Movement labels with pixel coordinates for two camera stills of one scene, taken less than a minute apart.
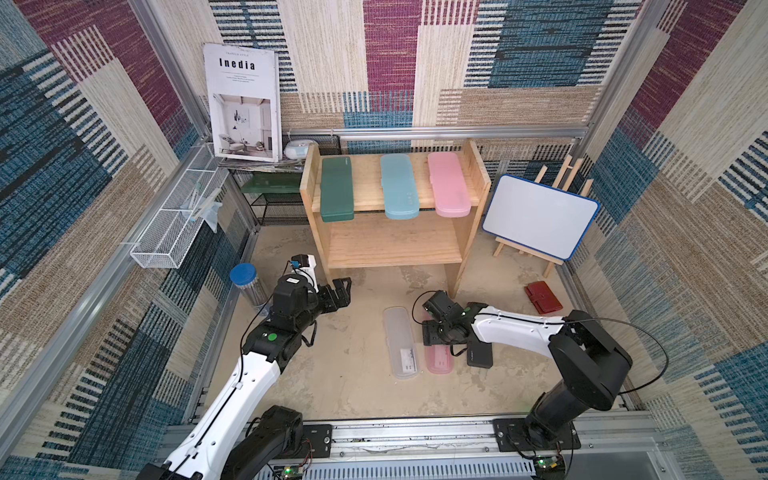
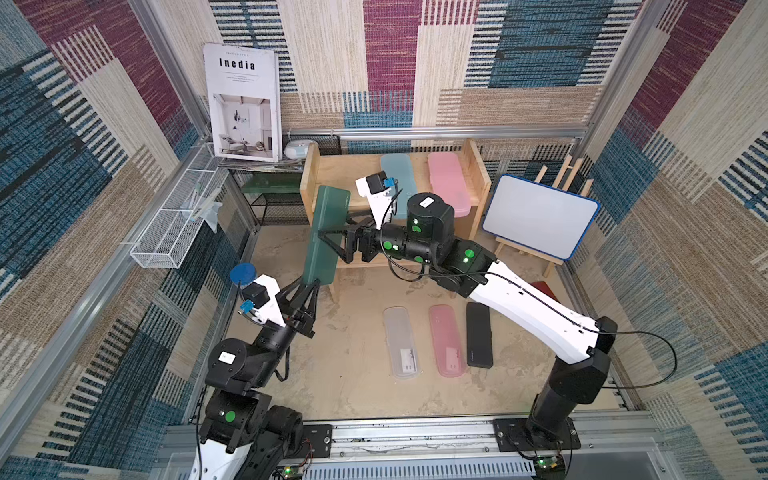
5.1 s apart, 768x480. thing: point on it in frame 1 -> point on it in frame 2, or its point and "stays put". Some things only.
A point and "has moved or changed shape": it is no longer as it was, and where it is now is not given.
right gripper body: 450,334 -> 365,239
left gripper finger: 345,297 -> 311,302
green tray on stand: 273,182 stays put
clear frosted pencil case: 401,342 stays put
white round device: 298,149 stays put
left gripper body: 325,302 -> 294,324
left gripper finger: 343,285 -> 284,296
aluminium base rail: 632,446 stays put
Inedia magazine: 245,102 stays put
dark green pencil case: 336,189 -> 331,208
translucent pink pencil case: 439,359 has moved or changed shape
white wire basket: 166,238 stays put
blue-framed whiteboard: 546,219 stays put
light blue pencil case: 400,195 stays put
